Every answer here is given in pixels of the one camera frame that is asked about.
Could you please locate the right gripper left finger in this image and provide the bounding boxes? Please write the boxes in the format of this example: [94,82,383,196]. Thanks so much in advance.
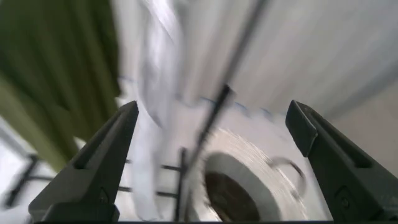
[27,100,140,223]

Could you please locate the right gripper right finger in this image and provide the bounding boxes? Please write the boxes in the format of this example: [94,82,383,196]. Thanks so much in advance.
[285,99,398,223]

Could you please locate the green long-sleeved shirt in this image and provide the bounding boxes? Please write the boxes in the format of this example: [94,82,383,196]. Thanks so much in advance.
[0,0,122,174]

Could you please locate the pale grey shorts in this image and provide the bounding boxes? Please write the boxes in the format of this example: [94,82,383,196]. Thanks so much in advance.
[123,0,187,222]

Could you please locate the white laundry basket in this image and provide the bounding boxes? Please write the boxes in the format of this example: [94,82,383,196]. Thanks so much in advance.
[185,127,331,222]

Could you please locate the black clothes rack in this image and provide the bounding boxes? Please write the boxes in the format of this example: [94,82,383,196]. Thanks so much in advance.
[2,0,270,222]

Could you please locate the white curtain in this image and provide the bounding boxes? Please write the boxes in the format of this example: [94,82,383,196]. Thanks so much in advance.
[110,0,398,122]

